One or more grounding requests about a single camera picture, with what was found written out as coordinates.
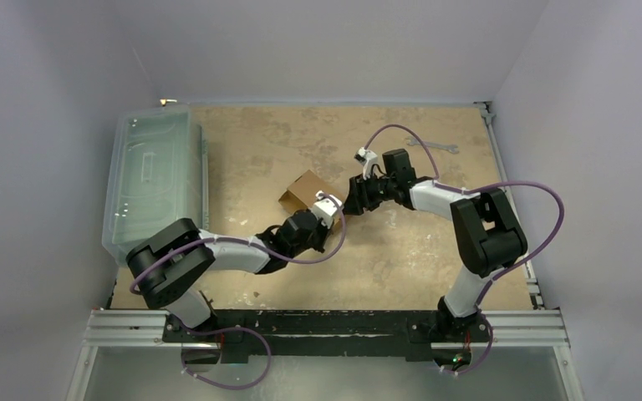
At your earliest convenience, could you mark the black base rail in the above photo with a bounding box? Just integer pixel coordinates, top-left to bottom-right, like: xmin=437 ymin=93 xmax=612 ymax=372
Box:
xmin=162 ymin=309 xmax=492 ymax=367

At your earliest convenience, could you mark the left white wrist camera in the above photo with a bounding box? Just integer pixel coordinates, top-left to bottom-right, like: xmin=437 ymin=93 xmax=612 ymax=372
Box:
xmin=310 ymin=191 xmax=343 ymax=229

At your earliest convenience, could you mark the silver open-end wrench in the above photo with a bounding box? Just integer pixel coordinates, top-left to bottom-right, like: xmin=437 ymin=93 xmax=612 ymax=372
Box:
xmin=405 ymin=136 xmax=460 ymax=155

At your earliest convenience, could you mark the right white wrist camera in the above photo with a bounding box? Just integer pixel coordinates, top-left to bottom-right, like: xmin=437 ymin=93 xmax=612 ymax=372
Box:
xmin=354 ymin=147 xmax=379 ymax=180

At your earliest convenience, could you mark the aluminium frame rail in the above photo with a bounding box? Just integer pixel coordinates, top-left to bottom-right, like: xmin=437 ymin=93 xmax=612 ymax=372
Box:
xmin=65 ymin=310 xmax=584 ymax=400

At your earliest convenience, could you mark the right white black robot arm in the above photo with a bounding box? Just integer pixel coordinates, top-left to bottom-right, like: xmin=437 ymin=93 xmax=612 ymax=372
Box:
xmin=344 ymin=148 xmax=527 ymax=341

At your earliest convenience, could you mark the brown cardboard box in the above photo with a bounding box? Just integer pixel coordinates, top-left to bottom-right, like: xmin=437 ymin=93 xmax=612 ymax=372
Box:
xmin=278 ymin=170 xmax=346 ymax=216

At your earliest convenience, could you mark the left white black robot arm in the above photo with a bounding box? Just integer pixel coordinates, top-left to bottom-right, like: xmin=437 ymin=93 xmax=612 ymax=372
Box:
xmin=125 ymin=209 xmax=337 ymax=342

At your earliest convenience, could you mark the clear plastic storage bin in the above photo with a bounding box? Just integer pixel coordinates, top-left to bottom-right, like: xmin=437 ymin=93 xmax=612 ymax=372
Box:
xmin=102 ymin=104 xmax=209 ymax=266

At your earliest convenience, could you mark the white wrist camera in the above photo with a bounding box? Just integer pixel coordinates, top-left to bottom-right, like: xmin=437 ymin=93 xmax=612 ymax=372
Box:
xmin=310 ymin=191 xmax=343 ymax=229
xmin=354 ymin=147 xmax=379 ymax=180

